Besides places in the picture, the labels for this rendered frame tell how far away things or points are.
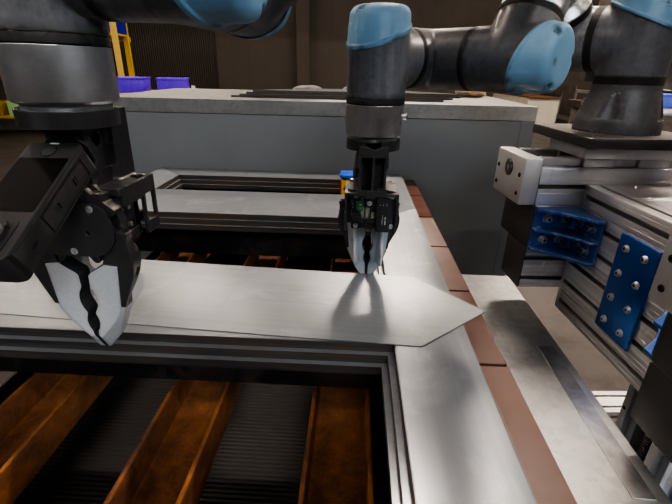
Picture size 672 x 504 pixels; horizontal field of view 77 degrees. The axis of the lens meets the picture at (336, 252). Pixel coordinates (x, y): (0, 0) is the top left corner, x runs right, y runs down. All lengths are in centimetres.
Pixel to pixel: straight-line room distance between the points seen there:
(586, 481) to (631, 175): 57
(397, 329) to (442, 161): 90
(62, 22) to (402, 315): 44
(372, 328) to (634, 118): 64
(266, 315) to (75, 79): 33
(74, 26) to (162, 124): 109
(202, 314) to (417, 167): 94
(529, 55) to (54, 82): 44
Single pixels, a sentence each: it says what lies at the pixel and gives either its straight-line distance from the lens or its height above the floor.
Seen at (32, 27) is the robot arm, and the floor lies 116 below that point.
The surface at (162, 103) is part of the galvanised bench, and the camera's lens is 144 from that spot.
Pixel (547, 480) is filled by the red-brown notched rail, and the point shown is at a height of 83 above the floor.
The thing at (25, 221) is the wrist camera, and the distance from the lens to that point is 34.
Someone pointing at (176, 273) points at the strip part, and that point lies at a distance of 69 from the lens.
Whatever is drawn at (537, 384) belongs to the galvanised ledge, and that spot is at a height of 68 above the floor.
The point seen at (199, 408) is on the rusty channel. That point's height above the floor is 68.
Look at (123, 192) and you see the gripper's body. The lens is 40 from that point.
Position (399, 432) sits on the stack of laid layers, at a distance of 42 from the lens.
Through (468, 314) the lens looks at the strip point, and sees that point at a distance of 58.
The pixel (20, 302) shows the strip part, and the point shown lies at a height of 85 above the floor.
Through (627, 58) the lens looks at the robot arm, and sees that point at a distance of 97.
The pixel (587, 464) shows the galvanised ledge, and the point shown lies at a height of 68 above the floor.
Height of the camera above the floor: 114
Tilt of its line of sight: 23 degrees down
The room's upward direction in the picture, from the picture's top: 1 degrees clockwise
